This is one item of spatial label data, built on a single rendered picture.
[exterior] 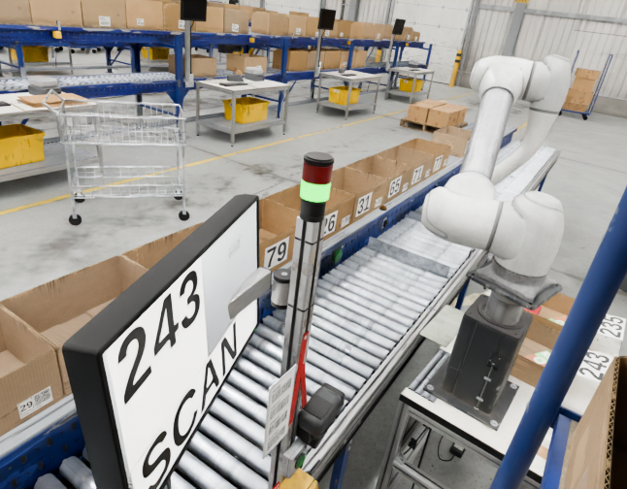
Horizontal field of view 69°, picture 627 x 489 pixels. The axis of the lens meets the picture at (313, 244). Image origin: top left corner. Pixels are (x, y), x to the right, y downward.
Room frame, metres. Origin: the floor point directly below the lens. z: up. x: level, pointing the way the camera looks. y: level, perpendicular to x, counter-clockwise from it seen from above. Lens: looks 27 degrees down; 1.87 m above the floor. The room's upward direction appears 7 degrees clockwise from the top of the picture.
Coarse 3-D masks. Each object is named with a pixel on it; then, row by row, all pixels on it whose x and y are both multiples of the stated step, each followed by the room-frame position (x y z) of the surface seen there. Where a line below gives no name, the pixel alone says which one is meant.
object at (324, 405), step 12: (324, 384) 0.82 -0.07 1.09; (312, 396) 0.79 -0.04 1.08; (324, 396) 0.78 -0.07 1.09; (336, 396) 0.79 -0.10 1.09; (312, 408) 0.74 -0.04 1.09; (324, 408) 0.75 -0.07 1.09; (336, 408) 0.76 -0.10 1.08; (300, 420) 0.73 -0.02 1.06; (312, 420) 0.72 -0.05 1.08; (324, 420) 0.72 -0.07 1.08; (312, 432) 0.71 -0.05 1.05; (324, 432) 0.76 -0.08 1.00; (312, 444) 0.73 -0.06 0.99
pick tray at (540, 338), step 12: (540, 324) 1.57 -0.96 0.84; (528, 336) 1.58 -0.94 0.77; (540, 336) 1.56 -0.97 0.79; (552, 336) 1.53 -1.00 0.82; (528, 348) 1.51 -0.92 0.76; (540, 348) 1.52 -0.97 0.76; (552, 348) 1.52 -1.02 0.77; (516, 360) 1.34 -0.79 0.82; (528, 360) 1.32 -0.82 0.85; (516, 372) 1.33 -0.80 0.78; (528, 372) 1.31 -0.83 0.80; (540, 372) 1.29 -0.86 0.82
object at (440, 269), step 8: (376, 240) 2.25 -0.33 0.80; (376, 248) 2.24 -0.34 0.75; (384, 248) 2.22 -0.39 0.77; (392, 248) 2.19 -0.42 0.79; (400, 248) 2.17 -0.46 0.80; (392, 256) 2.19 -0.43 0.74; (400, 256) 2.17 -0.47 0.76; (408, 256) 2.15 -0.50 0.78; (416, 256) 2.13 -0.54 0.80; (424, 256) 2.11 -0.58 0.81; (416, 264) 2.12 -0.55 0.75; (424, 264) 2.10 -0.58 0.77; (432, 264) 2.08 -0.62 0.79; (440, 264) 2.06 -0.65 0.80; (432, 272) 2.08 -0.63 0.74; (440, 272) 2.06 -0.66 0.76; (448, 272) 2.04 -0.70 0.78
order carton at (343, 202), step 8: (296, 184) 2.27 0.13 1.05; (280, 192) 2.15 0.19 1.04; (288, 192) 2.21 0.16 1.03; (296, 192) 2.27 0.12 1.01; (336, 192) 2.28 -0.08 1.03; (344, 192) 2.26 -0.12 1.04; (272, 200) 2.09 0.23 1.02; (280, 200) 2.15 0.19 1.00; (288, 200) 2.21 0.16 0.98; (296, 200) 2.28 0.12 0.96; (328, 200) 2.30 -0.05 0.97; (336, 200) 2.28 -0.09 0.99; (344, 200) 2.26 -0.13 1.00; (352, 200) 2.21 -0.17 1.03; (296, 208) 2.28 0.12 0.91; (328, 208) 2.30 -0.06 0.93; (336, 208) 2.06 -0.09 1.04; (344, 208) 2.13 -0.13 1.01; (352, 208) 2.22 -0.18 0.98; (344, 216) 2.14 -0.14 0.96; (336, 224) 2.08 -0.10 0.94; (336, 232) 2.10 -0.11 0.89
